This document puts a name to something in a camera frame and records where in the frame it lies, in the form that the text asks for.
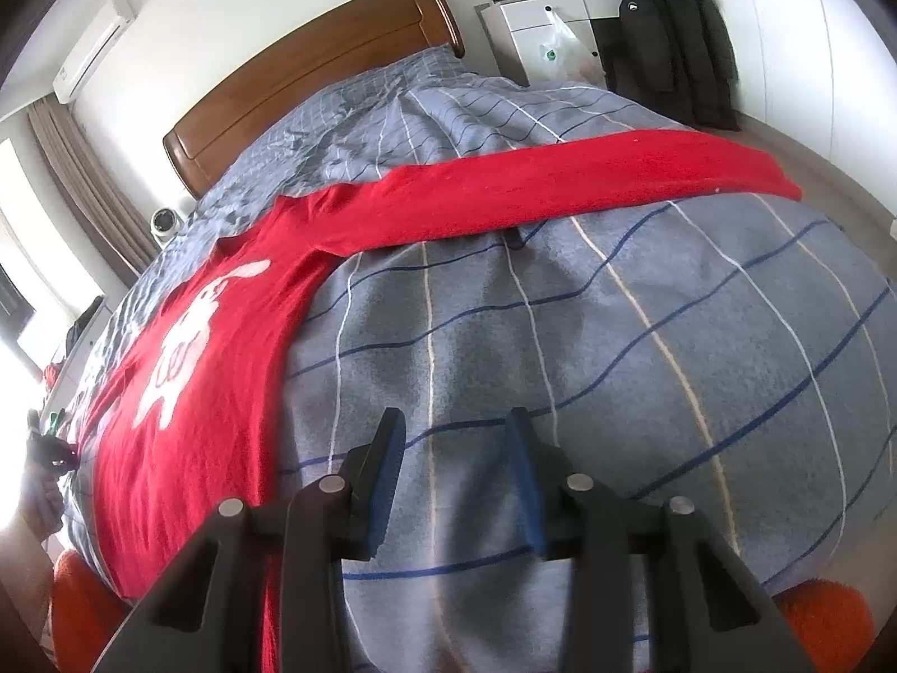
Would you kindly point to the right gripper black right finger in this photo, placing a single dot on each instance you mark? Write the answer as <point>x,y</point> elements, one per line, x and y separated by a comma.
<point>706,611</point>

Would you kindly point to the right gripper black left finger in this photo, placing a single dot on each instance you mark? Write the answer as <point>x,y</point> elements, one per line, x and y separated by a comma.
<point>205,613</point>

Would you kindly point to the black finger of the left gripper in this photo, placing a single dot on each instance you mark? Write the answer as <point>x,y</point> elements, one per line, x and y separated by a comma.
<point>47,451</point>

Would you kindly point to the red sweater with white print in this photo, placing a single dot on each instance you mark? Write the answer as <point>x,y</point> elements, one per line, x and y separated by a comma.
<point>192,413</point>

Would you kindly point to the person's left hand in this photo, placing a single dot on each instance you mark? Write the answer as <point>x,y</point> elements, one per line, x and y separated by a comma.
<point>41,505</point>

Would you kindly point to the white side desk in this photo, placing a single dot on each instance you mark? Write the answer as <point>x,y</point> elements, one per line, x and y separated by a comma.
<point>80,340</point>

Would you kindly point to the orange trouser leg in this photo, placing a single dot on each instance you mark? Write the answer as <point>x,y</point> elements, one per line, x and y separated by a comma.
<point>832,621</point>
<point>84,614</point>

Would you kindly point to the orange trouser leg right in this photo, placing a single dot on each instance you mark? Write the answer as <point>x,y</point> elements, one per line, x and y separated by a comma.
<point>832,621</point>

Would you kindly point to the grey striped bed blanket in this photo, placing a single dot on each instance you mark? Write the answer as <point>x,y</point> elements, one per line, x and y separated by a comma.
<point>739,350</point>

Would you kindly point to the beige window curtain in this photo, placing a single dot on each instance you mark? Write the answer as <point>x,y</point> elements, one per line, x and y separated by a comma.
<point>114,225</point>

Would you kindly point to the white air conditioner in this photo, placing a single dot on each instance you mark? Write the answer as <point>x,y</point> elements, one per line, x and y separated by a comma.
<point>93,45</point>

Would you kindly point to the brown wooden headboard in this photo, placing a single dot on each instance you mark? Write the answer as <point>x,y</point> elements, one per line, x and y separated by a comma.
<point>344,42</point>

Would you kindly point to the white plastic bag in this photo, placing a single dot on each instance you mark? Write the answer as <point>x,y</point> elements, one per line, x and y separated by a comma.
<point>565,57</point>

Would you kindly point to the white drawer cabinet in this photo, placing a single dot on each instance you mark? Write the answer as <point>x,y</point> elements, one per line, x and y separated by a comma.
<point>515,30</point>

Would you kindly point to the small white round camera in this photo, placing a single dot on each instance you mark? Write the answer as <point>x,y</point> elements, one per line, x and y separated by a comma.
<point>164,224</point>

